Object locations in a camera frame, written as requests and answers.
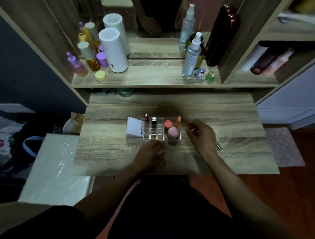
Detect person's left hand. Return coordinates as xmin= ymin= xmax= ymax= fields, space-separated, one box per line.
xmin=132 ymin=140 xmax=167 ymax=173

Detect person's right hand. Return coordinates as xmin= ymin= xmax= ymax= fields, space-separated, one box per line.
xmin=185 ymin=119 xmax=219 ymax=161

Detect person's right forearm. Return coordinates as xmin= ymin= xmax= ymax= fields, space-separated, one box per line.
xmin=205 ymin=152 xmax=299 ymax=239

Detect person's left forearm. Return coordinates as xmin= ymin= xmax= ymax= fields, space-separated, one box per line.
xmin=74 ymin=165 xmax=146 ymax=232

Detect clear acrylic makeup organizer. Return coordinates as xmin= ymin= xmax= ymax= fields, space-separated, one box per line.
xmin=142 ymin=117 xmax=182 ymax=142

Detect pink makeup sponge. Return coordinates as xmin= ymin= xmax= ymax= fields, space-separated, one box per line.
xmin=167 ymin=127 xmax=179 ymax=140

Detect white folded card packet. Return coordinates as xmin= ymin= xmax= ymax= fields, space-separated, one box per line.
xmin=126 ymin=117 xmax=146 ymax=138

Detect teal jar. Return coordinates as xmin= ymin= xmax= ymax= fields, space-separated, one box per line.
xmin=117 ymin=88 xmax=135 ymax=97

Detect person's black shorts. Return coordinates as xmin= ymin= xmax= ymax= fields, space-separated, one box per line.
xmin=0 ymin=174 xmax=296 ymax=239

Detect wooden vanity shelf unit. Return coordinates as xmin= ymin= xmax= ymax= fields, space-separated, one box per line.
xmin=0 ymin=0 xmax=315 ymax=177

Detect clear spray bottle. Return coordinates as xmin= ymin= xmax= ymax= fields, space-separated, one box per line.
xmin=182 ymin=32 xmax=202 ymax=77

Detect white bowl with paper bag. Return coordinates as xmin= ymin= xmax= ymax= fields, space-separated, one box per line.
xmin=62 ymin=112 xmax=85 ymax=135

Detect pink dotted floor mat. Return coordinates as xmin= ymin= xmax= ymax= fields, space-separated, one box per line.
xmin=264 ymin=127 xmax=306 ymax=168

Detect vanity mirror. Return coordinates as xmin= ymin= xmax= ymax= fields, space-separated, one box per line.
xmin=71 ymin=0 xmax=245 ymax=59

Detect white lying bottle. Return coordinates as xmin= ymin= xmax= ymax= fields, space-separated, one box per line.
xmin=241 ymin=44 xmax=269 ymax=72

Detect purple jar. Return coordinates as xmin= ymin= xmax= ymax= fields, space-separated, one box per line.
xmin=96 ymin=51 xmax=109 ymax=68

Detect white cylindrical appliance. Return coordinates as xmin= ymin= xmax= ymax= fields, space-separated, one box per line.
xmin=98 ymin=28 xmax=129 ymax=73

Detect white cabinet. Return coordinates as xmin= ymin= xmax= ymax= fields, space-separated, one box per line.
xmin=255 ymin=64 xmax=315 ymax=130

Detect white plastic-wrapped box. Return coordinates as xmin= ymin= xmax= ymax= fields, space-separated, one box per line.
xmin=18 ymin=133 xmax=92 ymax=206

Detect dark red tall bottle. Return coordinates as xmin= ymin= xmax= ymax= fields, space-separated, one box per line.
xmin=205 ymin=4 xmax=241 ymax=67

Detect pink lying bottle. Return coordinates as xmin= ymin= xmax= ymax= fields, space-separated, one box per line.
xmin=250 ymin=48 xmax=295 ymax=76

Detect amber bottle with white cap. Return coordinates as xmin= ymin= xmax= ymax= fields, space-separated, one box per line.
xmin=77 ymin=41 xmax=101 ymax=72

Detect purple pump bottle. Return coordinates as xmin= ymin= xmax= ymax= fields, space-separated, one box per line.
xmin=66 ymin=52 xmax=88 ymax=78

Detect floral cloth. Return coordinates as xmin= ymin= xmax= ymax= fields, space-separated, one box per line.
xmin=0 ymin=124 xmax=16 ymax=170

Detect black bag with blue strap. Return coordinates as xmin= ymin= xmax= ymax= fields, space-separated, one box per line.
xmin=9 ymin=118 xmax=65 ymax=168

